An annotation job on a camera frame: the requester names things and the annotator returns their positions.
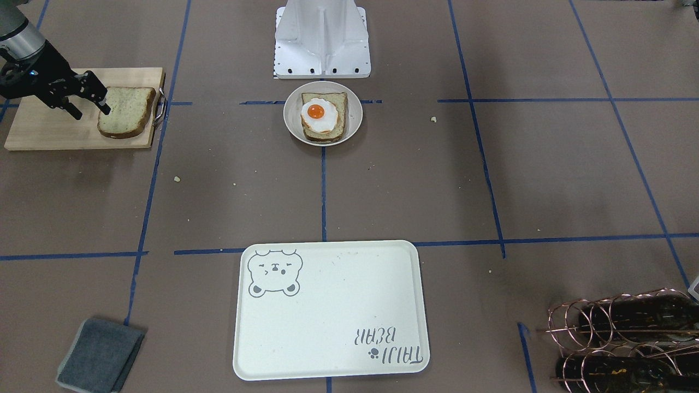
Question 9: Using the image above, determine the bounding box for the cream bear serving tray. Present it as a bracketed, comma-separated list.
[232, 240, 430, 381]

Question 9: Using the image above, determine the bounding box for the white round plate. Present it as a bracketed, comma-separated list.
[283, 81, 364, 146]

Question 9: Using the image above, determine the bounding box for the bread slice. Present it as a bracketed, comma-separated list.
[301, 92, 348, 142]
[97, 86, 156, 139]

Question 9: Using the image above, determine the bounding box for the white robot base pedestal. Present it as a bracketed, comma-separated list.
[273, 1, 372, 79]

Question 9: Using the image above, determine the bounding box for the copper wire bottle rack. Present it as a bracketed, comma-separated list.
[541, 288, 698, 392]

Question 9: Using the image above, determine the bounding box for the dark green wine bottle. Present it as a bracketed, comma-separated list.
[578, 294, 698, 343]

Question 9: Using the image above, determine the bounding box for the grey folded cloth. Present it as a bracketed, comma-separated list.
[55, 318, 145, 392]

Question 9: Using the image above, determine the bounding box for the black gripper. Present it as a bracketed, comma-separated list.
[2, 55, 111, 120]

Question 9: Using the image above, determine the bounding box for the wooden cutting board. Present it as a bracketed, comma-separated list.
[2, 67, 165, 150]

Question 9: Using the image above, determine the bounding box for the fried egg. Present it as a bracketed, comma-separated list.
[300, 97, 340, 136]

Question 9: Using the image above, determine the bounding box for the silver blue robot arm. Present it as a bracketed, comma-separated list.
[1, 1, 111, 120]

